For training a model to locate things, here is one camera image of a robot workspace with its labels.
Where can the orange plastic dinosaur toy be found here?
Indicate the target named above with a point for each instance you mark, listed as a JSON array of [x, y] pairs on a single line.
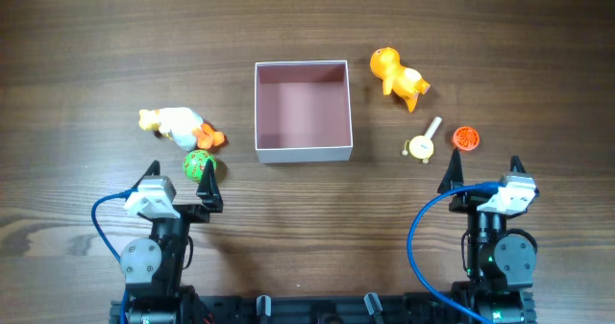
[[406, 82]]

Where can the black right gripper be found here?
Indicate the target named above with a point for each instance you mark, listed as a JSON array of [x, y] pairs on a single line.
[[471, 203]]

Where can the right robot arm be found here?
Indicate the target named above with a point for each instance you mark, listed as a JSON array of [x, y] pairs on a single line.
[[499, 261]]

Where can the orange round slotted toy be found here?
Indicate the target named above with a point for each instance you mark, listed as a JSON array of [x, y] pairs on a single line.
[[466, 138]]

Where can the green numbered ball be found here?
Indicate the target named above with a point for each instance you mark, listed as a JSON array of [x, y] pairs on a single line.
[[195, 162]]

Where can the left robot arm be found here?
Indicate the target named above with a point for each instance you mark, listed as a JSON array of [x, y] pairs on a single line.
[[153, 265]]

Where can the white yellow plush duck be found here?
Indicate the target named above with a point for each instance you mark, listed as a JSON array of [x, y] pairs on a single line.
[[182, 125]]

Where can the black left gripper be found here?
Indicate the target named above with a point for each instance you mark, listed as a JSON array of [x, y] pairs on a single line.
[[187, 210]]

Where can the pink open cardboard box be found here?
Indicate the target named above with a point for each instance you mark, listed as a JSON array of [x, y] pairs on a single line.
[[303, 112]]

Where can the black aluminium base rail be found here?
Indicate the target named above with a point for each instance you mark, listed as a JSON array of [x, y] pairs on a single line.
[[366, 309]]

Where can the yellow wooden rattle drum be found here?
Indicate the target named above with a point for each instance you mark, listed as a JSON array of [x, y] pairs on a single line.
[[421, 147]]

